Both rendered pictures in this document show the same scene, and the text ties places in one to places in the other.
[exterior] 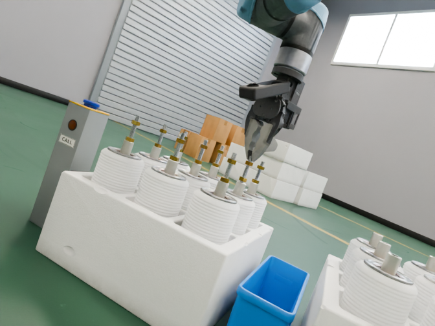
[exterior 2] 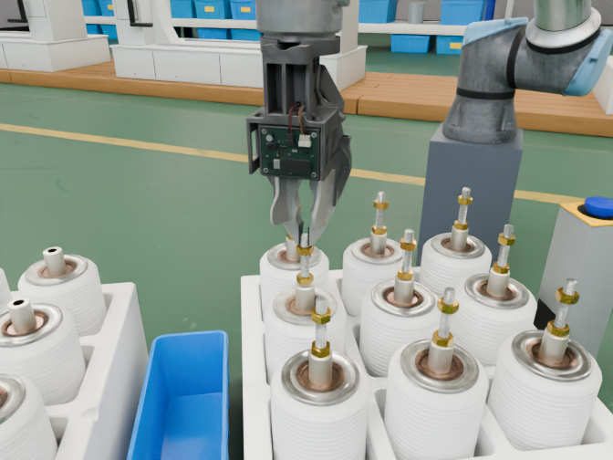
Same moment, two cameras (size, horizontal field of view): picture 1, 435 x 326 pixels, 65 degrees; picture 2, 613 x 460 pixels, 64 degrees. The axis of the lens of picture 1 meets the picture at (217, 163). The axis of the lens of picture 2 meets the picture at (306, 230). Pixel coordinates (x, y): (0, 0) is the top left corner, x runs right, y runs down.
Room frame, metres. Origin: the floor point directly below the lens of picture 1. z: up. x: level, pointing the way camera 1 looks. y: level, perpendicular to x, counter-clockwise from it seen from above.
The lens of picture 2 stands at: (1.18, -0.29, 0.59)
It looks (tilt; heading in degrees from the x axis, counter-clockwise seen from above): 26 degrees down; 152
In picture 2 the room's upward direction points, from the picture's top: straight up
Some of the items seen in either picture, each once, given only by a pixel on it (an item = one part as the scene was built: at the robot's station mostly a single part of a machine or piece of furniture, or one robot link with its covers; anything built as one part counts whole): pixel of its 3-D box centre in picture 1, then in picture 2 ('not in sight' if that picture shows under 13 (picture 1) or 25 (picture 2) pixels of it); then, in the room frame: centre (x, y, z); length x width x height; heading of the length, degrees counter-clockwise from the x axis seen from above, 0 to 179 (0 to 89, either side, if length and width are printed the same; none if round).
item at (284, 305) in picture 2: (237, 194); (305, 305); (0.76, -0.07, 0.25); 0.08 x 0.08 x 0.01
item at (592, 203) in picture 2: (90, 105); (600, 208); (0.83, 0.34, 0.32); 0.04 x 0.04 x 0.02
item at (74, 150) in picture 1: (68, 167); (570, 309); (0.83, 0.34, 0.16); 0.07 x 0.07 x 0.31; 69
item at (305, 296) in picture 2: (239, 189); (305, 296); (0.76, -0.07, 0.26); 0.02 x 0.02 x 0.03
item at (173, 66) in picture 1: (198, 60); not in sight; (6.33, 1.00, 1.55); 3.20 x 0.12 x 3.10; 130
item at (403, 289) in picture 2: (195, 170); (403, 288); (0.80, 0.04, 0.26); 0.02 x 0.02 x 0.03
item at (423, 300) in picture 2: (193, 175); (402, 297); (0.80, 0.04, 0.25); 0.08 x 0.08 x 0.01
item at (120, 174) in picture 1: (111, 192); (449, 298); (0.73, 0.20, 0.16); 0.10 x 0.10 x 0.18
